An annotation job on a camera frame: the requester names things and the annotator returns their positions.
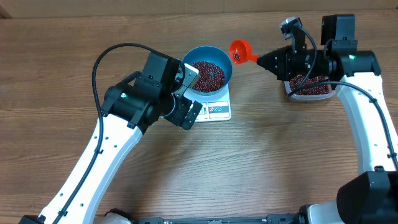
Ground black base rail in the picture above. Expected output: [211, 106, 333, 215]
[102, 205, 302, 224]

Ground clear plastic container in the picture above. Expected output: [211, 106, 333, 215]
[284, 81, 335, 102]

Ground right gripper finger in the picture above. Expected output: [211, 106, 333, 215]
[256, 45, 292, 64]
[257, 60, 286, 81]

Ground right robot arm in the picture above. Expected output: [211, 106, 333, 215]
[256, 14, 397, 223]

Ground blue metal bowl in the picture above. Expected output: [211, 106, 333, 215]
[183, 45, 233, 88]

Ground white digital kitchen scale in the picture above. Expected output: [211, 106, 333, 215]
[184, 85, 231, 123]

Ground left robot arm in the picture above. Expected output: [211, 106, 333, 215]
[20, 52, 202, 223]

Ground red azuki beans in container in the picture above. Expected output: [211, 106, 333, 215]
[289, 75, 331, 95]

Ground red measuring scoop blue handle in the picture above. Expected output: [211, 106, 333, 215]
[229, 40, 260, 64]

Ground red beans in bowl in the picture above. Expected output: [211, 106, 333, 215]
[192, 61, 226, 93]

